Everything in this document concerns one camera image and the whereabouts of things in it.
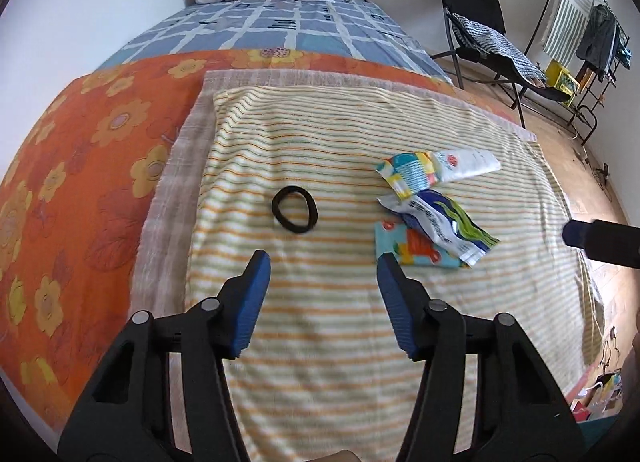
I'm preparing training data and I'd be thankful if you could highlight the white tube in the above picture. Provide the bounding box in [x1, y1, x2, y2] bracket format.
[432, 149, 502, 181]

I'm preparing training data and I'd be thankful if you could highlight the dark hanging jacket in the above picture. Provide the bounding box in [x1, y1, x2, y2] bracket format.
[576, 5, 618, 74]

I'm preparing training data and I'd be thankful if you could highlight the checked chair cushion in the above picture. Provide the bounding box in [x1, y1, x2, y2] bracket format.
[452, 12, 546, 86]

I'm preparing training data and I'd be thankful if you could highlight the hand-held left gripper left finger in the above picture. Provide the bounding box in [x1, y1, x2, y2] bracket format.
[57, 249, 273, 462]

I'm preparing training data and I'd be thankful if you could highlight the green striped hanging towel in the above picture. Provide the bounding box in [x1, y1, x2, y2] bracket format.
[542, 0, 596, 66]

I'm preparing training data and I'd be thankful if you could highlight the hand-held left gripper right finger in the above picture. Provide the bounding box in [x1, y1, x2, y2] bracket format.
[376, 252, 587, 462]

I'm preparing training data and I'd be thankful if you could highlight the black floor cable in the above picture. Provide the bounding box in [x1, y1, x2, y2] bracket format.
[592, 162, 613, 200]

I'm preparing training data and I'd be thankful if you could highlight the black drying rack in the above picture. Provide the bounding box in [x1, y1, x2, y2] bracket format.
[530, 0, 628, 145]

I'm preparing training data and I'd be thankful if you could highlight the yellow plastic crate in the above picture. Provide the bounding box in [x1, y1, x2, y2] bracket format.
[545, 60, 581, 96]

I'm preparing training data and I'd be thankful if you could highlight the teal orange snack packet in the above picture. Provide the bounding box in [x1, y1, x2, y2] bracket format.
[374, 221, 463, 271]

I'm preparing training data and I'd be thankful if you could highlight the yellow striped towel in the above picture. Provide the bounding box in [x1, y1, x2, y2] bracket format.
[182, 85, 606, 462]

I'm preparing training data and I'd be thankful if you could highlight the orange floral blanket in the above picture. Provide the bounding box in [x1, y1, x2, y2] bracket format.
[0, 48, 523, 435]

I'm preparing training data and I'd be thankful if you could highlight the blue checked bed sheet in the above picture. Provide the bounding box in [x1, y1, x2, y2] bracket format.
[92, 0, 453, 88]

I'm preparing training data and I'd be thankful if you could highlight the black hair tie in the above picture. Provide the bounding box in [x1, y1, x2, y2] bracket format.
[271, 185, 319, 234]

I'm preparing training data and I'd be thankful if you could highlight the white blue green packet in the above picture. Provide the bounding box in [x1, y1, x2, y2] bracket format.
[377, 191, 501, 268]

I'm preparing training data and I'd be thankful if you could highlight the colourful checked snack packet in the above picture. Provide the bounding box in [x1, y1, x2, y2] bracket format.
[376, 152, 443, 201]

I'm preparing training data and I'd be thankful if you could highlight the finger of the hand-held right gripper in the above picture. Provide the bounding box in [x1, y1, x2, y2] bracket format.
[562, 219, 640, 269]

